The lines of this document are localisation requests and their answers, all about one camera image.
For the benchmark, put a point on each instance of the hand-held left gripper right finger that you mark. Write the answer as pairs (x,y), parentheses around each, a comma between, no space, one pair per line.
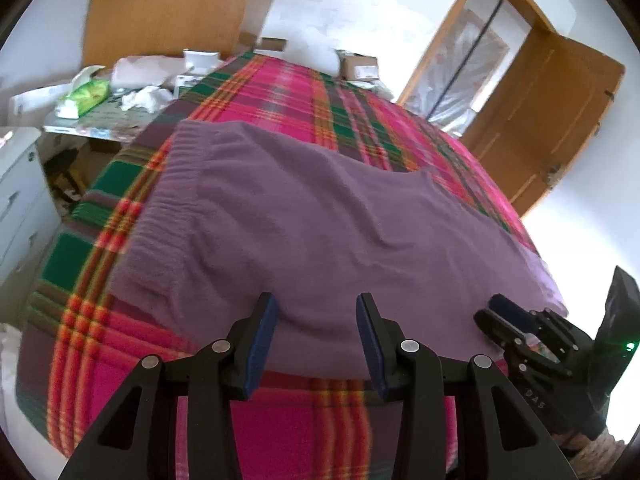
(370,345)

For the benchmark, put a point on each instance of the clear plastic door curtain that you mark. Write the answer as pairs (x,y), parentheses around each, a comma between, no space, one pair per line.
(465,70)

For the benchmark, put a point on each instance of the green medicine box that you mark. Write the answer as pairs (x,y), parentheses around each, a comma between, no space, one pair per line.
(192,75)

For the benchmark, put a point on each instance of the printed top folding table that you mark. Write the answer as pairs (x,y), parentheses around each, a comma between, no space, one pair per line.
(100,122)

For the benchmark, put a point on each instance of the white open box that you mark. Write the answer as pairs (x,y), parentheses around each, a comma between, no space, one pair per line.
(272,45)

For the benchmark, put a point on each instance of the wooden wardrobe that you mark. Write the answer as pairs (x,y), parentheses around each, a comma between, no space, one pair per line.
(175,5)

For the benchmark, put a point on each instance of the white plastic bag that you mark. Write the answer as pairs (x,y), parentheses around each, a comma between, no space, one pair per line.
(147,70)

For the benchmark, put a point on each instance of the wooden door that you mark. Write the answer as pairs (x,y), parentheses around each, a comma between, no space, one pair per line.
(540,120)

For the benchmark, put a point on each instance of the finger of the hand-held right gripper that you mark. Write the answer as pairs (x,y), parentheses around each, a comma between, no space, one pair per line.
(495,332)
(512,312)

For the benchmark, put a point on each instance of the crumpled white tissue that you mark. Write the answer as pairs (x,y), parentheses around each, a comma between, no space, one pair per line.
(147,99)

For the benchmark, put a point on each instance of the purple fleece pants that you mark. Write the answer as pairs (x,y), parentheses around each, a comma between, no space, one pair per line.
(300,240)

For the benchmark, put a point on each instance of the white drawer cabinet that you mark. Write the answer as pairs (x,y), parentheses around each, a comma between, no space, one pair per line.
(22,200)

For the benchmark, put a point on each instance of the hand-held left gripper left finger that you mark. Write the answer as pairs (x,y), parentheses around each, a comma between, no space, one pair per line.
(262,345)

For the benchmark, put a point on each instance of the person's right forearm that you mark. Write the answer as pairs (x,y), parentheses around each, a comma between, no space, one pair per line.
(595,455)

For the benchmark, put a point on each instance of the labelled cardboard box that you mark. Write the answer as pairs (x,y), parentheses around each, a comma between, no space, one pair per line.
(360,67)

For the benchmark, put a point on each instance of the black curtain strip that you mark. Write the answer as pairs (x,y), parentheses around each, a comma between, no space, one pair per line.
(467,55)

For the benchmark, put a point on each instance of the plaid bed sheet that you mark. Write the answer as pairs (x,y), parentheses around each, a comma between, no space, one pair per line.
(280,95)

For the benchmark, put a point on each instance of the green tissue pack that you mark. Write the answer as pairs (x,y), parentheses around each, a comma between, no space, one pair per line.
(85,97)

